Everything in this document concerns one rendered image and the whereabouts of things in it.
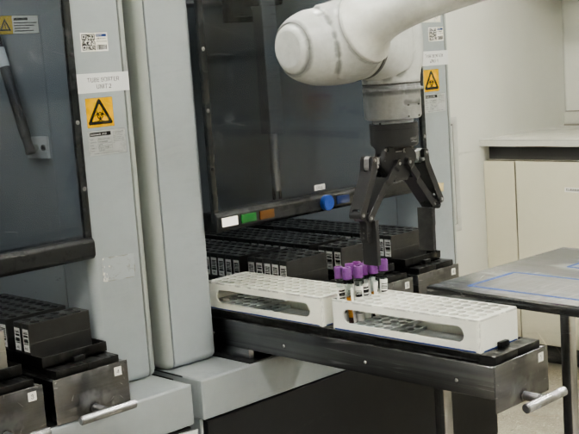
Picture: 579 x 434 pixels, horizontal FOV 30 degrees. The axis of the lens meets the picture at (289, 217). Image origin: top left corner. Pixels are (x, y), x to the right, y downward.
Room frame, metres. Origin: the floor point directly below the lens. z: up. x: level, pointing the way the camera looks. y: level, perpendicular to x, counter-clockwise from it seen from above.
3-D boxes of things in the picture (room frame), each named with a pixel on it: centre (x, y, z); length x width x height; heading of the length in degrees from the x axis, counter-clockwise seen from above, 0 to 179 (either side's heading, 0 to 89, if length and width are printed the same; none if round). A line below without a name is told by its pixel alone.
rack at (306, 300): (1.88, 0.02, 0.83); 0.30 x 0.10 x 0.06; 44
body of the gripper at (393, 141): (1.68, -0.17, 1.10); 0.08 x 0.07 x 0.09; 134
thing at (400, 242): (2.26, -0.24, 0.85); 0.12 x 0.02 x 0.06; 133
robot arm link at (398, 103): (1.68, -0.17, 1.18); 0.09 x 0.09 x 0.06
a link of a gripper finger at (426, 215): (1.72, -0.22, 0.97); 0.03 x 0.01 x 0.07; 44
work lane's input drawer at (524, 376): (1.75, -0.10, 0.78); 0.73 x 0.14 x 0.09; 44
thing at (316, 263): (2.05, -0.02, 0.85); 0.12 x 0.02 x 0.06; 134
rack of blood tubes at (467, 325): (1.65, -0.19, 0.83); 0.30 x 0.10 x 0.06; 44
